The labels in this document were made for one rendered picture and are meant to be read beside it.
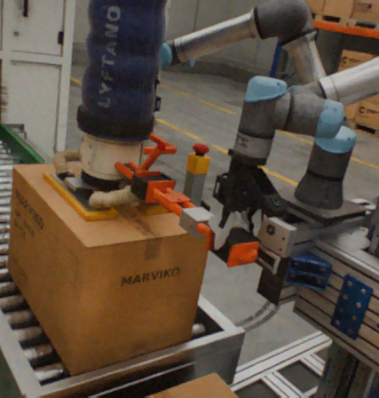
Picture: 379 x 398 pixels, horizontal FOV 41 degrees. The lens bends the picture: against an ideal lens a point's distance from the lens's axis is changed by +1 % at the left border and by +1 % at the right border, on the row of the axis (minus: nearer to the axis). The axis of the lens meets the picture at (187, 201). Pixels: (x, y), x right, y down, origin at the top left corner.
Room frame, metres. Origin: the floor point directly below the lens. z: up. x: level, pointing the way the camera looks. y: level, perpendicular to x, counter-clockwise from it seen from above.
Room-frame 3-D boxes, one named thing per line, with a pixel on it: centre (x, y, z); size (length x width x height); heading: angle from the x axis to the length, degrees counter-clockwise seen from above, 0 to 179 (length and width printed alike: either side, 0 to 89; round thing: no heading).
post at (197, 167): (1.93, -0.01, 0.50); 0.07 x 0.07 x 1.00; 38
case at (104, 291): (1.46, 0.25, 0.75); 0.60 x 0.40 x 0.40; 38
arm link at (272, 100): (1.01, -0.12, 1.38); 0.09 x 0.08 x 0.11; 92
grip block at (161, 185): (1.27, 0.10, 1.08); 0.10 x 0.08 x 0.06; 128
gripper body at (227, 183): (1.02, -0.11, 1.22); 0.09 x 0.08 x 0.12; 38
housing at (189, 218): (1.10, -0.03, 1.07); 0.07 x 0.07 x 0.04; 38
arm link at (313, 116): (1.03, -0.21, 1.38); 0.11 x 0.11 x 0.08; 2
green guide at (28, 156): (2.53, 0.75, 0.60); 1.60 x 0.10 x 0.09; 38
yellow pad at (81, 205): (1.41, 0.33, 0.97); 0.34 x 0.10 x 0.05; 38
